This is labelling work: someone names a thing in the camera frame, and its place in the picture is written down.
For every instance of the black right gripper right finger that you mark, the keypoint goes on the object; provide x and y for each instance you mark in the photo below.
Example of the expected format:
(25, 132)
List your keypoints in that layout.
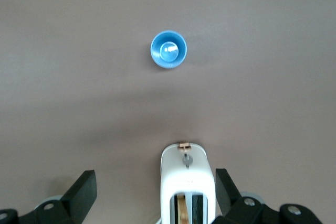
(231, 208)

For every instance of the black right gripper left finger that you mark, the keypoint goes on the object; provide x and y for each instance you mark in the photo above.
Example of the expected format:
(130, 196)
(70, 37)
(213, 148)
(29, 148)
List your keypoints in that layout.
(78, 195)

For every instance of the blue plastic cup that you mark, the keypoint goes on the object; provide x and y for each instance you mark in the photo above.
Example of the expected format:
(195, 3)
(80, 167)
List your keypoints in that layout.
(168, 51)

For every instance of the brown toast slice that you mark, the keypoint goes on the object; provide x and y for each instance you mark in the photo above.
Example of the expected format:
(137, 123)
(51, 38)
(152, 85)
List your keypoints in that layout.
(181, 208)

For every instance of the white two-slot toaster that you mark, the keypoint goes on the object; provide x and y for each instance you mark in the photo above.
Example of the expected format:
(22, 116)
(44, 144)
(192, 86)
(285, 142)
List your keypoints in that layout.
(183, 179)

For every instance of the brown table cover mat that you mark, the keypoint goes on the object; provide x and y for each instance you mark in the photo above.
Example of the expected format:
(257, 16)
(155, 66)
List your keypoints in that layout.
(78, 77)

